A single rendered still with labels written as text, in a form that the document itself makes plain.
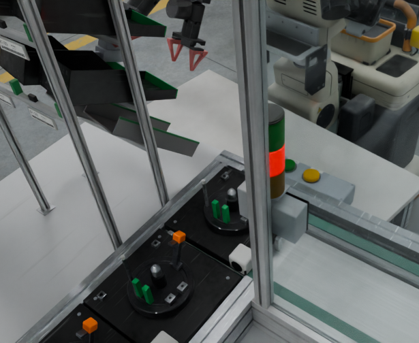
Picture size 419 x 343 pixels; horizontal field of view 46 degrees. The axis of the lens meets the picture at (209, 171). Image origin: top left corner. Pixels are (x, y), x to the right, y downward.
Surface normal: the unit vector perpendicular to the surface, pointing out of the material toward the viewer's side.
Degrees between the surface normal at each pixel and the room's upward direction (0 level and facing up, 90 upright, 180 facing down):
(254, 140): 90
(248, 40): 90
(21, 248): 0
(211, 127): 0
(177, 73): 0
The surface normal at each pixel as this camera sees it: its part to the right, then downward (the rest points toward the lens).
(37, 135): -0.11, -0.73
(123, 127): 0.65, 0.47
